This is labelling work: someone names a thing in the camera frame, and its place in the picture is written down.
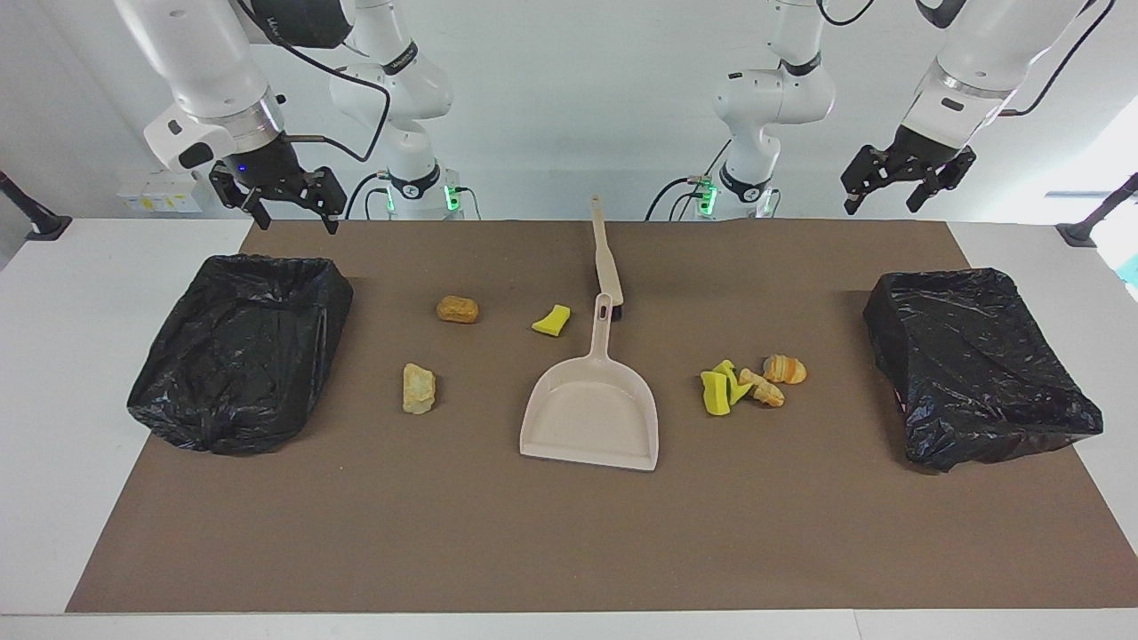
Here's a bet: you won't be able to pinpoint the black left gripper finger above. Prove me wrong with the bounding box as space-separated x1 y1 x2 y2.
842 142 897 217
907 145 978 213

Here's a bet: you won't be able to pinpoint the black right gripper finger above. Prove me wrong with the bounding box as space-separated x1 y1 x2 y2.
210 169 271 230
298 166 349 236

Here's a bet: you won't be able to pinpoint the striped orange croissant piece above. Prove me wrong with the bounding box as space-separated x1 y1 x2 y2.
762 354 808 386

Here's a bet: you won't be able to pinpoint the pale round bread piece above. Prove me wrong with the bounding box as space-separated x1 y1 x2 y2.
738 368 787 408

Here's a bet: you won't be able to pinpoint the beige hand brush black bristles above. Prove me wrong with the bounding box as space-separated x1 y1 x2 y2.
590 196 626 321

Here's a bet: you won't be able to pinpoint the beige plastic dustpan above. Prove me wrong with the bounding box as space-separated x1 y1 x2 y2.
519 292 661 472

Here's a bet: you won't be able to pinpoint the black trash bag bin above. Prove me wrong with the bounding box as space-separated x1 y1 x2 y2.
126 253 355 458
862 267 1105 474

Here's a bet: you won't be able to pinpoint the pale angular bread chunk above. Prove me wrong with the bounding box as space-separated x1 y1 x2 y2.
402 362 437 416

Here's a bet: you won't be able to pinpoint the brown table mat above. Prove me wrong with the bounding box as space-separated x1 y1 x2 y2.
65 220 1138 614

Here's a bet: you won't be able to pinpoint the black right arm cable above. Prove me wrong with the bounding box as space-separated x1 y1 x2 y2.
233 0 392 164

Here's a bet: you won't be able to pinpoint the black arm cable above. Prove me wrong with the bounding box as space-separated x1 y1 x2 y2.
233 0 392 164
816 0 1117 116

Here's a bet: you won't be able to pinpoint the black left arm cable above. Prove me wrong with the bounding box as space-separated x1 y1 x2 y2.
816 0 1117 116

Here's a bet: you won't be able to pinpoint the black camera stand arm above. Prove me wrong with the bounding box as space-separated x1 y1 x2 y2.
1056 173 1138 248
0 171 72 241

